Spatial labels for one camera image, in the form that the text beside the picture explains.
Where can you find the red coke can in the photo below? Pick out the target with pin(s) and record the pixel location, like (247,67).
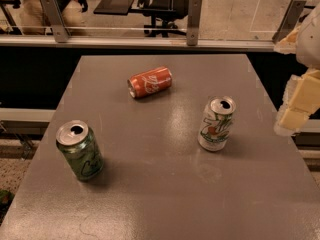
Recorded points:
(149,82)

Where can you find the white 7up can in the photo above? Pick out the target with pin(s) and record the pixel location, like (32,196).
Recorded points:
(216,123)

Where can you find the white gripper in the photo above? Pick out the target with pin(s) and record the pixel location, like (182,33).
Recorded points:
(310,42)

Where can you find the seated person beige trousers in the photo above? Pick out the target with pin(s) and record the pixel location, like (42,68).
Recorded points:
(65,15)

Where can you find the middle metal railing bracket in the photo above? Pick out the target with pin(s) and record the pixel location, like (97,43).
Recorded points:
(194,14)

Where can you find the black office chair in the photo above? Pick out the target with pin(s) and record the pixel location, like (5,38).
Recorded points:
(163,13)

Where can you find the metal railing bracket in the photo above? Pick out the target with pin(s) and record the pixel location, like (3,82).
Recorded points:
(289,20)
(52,11)
(194,14)

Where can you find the right metal railing bracket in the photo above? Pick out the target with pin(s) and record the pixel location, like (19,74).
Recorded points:
(289,20)

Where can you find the metal railing bar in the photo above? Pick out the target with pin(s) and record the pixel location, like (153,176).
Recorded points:
(138,43)

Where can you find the left metal railing bracket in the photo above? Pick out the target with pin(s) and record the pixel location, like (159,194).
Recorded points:
(52,11)

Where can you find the green soda can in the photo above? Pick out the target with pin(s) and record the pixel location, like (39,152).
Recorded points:
(77,142)

